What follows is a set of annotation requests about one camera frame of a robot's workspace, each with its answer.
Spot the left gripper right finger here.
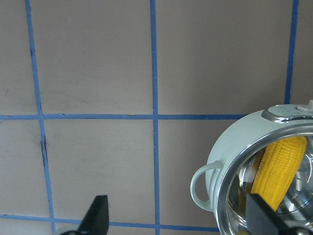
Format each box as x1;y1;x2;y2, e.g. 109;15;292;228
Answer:
246;194;313;235

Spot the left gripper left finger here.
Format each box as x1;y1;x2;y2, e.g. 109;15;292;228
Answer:
57;195;110;235

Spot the yellow corn cob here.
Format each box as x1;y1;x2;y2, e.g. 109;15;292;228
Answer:
249;136;308;211

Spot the light green electric pot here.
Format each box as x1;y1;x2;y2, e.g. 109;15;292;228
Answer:
190;102;313;235

